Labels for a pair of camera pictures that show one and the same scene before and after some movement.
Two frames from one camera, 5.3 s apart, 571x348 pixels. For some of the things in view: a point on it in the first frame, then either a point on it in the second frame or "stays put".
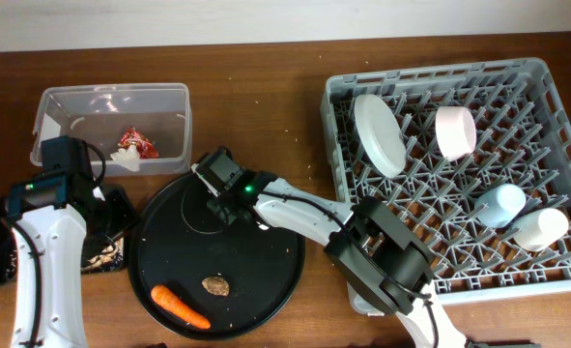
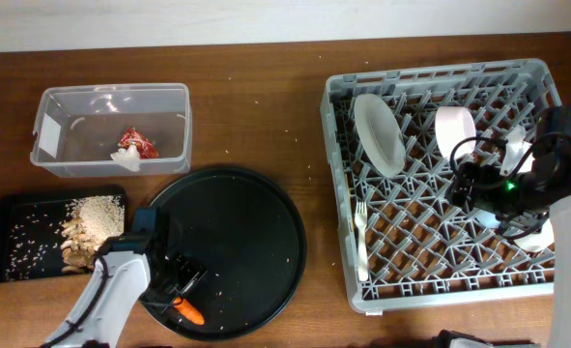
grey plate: (382, 134) stays put
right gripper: (225, 216) → (480, 198)
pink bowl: (456, 131) stays put
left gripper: (128, 214) → (192, 273)
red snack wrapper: (144, 146) stays put
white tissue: (128, 158) stays put
